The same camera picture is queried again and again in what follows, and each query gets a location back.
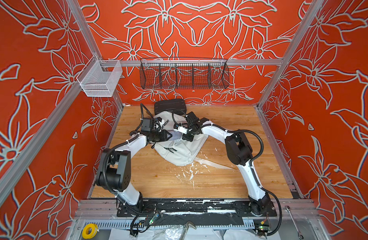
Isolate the white student backpack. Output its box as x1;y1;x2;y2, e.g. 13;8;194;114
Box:
154;111;209;166

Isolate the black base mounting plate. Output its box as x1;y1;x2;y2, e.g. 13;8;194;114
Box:
116;198;279;218

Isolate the white wire mesh basket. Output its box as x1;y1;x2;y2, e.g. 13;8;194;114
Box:
77;55;123;97

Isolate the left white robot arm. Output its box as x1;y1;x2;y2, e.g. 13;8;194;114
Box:
95;104;173;215

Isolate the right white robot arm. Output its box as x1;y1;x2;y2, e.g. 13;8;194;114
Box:
171;110;283;237

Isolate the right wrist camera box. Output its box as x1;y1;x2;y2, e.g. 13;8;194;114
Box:
174;126;188;134

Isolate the yellow tape roll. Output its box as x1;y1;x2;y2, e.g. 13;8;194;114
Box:
82;223;99;240

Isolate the black wire wall basket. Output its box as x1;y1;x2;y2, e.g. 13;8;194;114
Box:
139;57;230;90

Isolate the small green circuit board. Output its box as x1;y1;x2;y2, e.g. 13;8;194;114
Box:
255;224;271;238

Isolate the steel wrench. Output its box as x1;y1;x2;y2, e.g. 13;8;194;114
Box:
286;206;304;240

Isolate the black plastic case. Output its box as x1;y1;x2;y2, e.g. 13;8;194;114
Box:
154;99;187;115

